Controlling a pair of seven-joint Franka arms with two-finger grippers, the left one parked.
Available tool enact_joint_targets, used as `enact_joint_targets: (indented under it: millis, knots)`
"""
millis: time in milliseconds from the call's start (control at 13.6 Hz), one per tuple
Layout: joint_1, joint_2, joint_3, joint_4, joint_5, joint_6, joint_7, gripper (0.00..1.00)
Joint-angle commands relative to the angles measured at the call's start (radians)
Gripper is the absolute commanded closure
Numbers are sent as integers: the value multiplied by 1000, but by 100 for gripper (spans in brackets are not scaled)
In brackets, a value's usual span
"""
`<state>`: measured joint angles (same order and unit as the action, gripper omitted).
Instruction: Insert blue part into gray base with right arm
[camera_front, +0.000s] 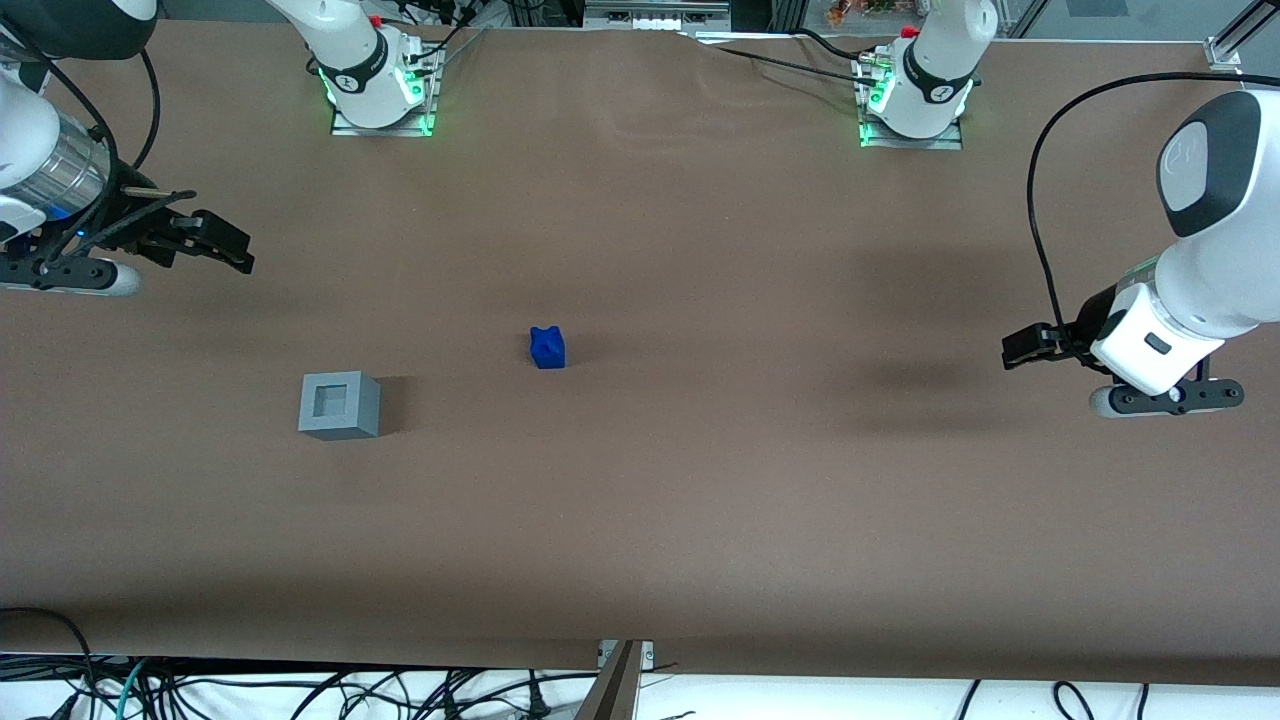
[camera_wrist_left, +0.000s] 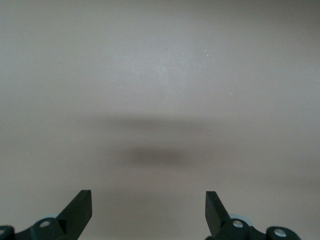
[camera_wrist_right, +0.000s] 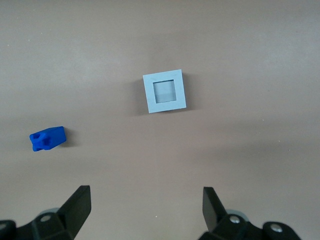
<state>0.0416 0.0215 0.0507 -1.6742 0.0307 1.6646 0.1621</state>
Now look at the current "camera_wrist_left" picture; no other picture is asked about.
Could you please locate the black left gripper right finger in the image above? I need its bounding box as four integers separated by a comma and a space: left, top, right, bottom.
204, 190, 301, 240

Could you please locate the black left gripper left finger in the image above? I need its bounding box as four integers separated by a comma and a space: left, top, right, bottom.
0, 189, 93, 240

